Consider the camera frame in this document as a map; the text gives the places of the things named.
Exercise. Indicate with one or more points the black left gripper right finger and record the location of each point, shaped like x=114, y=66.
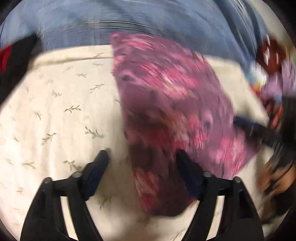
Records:
x=239, y=218

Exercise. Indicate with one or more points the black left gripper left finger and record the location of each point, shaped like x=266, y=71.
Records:
x=45, y=219

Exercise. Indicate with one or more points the purple floral cloth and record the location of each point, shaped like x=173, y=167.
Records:
x=172, y=99

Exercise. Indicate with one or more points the right hand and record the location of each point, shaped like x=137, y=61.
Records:
x=280, y=180

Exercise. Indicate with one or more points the colourful items pile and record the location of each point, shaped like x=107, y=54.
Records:
x=273, y=78

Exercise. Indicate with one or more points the cream leaf-print pillow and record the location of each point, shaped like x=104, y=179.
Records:
x=63, y=112

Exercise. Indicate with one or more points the blue plaid bedsheet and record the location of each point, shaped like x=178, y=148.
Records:
x=227, y=29

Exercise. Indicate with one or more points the black red garment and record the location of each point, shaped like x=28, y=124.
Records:
x=15, y=60

